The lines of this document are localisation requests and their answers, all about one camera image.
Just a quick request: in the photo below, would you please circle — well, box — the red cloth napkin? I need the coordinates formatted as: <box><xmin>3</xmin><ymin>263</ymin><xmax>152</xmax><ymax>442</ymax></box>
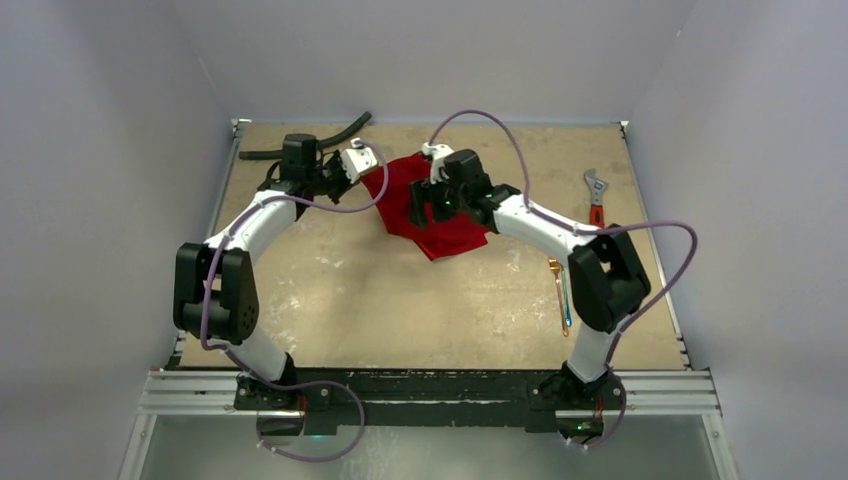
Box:
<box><xmin>376</xmin><ymin>153</ymin><xmax>488</xmax><ymax>261</ymax></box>

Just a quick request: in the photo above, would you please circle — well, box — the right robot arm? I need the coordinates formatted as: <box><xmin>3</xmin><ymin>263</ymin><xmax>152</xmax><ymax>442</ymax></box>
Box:
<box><xmin>409</xmin><ymin>144</ymin><xmax>651</xmax><ymax>407</ymax></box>

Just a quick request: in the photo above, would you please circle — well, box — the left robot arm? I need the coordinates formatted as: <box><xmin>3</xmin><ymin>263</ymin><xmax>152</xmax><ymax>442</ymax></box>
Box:
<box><xmin>173</xmin><ymin>133</ymin><xmax>357</xmax><ymax>409</ymax></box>

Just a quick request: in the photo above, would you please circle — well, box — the gold fork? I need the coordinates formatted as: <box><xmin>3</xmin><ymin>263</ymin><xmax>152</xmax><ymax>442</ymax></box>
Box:
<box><xmin>548</xmin><ymin>257</ymin><xmax>572</xmax><ymax>338</ymax></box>

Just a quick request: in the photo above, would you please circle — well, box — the blue utensil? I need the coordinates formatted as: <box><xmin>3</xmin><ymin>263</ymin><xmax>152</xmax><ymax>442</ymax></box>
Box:
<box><xmin>560</xmin><ymin>265</ymin><xmax>573</xmax><ymax>336</ymax></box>

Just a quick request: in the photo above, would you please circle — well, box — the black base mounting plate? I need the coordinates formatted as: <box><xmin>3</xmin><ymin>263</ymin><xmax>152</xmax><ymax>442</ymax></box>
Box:
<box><xmin>234</xmin><ymin>367</ymin><xmax>625</xmax><ymax>436</ymax></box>

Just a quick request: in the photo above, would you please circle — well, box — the black corrugated hose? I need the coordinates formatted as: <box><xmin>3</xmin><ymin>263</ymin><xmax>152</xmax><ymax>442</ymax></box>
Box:
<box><xmin>239</xmin><ymin>111</ymin><xmax>373</xmax><ymax>162</ymax></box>

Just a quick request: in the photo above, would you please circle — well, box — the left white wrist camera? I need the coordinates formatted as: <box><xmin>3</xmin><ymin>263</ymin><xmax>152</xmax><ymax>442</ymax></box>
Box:
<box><xmin>340</xmin><ymin>137</ymin><xmax>380</xmax><ymax>185</ymax></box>

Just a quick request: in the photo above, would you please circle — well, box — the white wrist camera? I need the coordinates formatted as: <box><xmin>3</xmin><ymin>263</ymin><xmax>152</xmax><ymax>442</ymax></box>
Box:
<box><xmin>420</xmin><ymin>143</ymin><xmax>454</xmax><ymax>184</ymax></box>
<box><xmin>340</xmin><ymin>137</ymin><xmax>380</xmax><ymax>185</ymax></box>

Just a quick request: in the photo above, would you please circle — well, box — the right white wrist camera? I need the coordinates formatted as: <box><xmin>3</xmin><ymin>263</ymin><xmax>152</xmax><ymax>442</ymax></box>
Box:
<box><xmin>420</xmin><ymin>143</ymin><xmax>454</xmax><ymax>184</ymax></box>

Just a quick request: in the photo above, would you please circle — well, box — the adjustable wrench orange handle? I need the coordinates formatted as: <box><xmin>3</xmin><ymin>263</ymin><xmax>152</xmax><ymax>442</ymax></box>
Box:
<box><xmin>584</xmin><ymin>168</ymin><xmax>608</xmax><ymax>228</ymax></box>

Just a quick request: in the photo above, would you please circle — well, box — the aluminium frame rail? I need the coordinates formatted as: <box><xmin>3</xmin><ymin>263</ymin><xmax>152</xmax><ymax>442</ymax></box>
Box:
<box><xmin>142</xmin><ymin>125</ymin><xmax>720</xmax><ymax>416</ymax></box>

